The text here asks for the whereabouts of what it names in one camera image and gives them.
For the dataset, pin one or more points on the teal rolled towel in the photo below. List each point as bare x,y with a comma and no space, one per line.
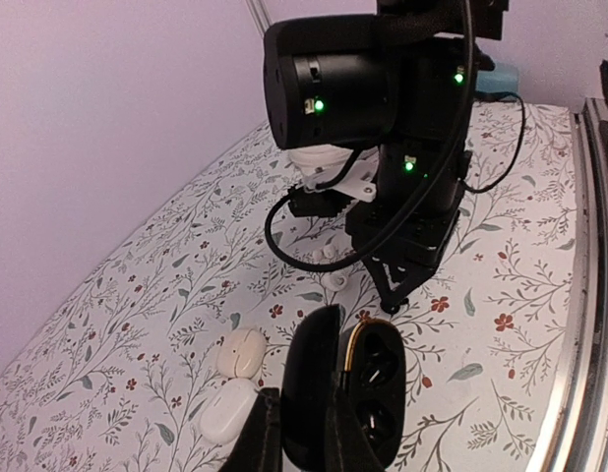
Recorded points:
504,77

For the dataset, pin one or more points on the white ear-clip earbud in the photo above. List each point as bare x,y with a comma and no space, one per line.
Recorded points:
337,281

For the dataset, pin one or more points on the floral patterned table mat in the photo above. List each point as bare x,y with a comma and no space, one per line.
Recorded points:
117,378

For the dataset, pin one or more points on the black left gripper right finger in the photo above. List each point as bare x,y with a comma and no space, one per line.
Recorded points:
345,446

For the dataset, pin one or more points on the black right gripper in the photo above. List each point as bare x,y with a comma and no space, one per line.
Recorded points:
414,251

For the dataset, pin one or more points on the front aluminium rail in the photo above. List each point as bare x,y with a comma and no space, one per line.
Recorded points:
574,431

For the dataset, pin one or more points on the white round plate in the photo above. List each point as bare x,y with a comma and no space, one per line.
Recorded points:
308,159

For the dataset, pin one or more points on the white earbud charging case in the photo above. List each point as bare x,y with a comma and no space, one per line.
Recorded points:
227,411

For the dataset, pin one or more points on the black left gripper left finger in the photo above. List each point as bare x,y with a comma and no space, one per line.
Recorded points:
259,446

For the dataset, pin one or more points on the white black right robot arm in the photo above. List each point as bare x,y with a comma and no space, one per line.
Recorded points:
396,89

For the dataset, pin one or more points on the small white pink earbud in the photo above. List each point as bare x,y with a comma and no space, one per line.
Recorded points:
324,254

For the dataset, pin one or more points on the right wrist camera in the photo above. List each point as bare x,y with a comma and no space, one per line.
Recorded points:
357,186

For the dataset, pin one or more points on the beige earbud charging case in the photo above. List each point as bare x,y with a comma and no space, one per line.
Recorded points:
241,354

